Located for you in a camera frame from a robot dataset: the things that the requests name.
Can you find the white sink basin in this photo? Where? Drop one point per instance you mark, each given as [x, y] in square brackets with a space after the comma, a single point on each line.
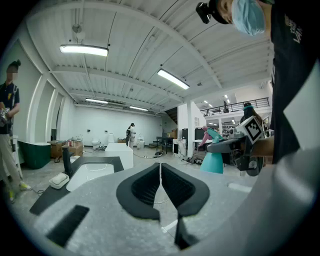
[87, 172]

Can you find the person's right forearm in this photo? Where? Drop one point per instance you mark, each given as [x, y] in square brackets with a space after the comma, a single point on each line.
[265, 147]

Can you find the black faucet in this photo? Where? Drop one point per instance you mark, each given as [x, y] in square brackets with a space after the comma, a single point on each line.
[67, 162]

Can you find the long ceiling light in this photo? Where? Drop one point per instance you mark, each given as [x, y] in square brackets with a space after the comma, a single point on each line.
[83, 50]
[96, 101]
[138, 108]
[173, 78]

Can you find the white soap bar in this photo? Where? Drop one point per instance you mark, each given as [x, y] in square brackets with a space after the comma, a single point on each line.
[58, 178]

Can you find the black balcony railing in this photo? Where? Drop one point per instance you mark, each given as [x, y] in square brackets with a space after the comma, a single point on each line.
[235, 106]

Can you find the person's black shirt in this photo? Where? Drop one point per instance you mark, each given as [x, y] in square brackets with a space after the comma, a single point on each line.
[287, 87]

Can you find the black head camera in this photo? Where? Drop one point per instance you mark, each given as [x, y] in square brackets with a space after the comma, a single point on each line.
[203, 12]

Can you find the small cardboard box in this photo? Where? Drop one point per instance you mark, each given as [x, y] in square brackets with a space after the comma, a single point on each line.
[56, 150]

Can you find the large cardboard box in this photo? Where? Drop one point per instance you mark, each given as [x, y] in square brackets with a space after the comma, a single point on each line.
[75, 150]

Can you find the green bathtub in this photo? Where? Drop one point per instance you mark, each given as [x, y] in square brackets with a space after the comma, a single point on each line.
[35, 155]

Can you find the white soap dish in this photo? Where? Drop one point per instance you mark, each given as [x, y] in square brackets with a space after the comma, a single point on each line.
[56, 185]

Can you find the white square cabinet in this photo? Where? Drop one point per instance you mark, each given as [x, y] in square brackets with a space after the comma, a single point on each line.
[120, 153]

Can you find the black table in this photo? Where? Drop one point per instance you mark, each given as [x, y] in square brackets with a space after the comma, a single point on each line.
[52, 197]

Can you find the blue face mask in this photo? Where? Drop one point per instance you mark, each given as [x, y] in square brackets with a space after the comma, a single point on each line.
[247, 17]

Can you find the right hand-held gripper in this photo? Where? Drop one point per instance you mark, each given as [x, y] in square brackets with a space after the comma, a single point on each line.
[252, 130]

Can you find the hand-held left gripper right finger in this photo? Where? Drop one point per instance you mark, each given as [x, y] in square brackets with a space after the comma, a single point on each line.
[190, 197]

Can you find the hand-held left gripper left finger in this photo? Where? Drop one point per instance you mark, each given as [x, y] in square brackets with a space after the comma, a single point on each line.
[136, 197]

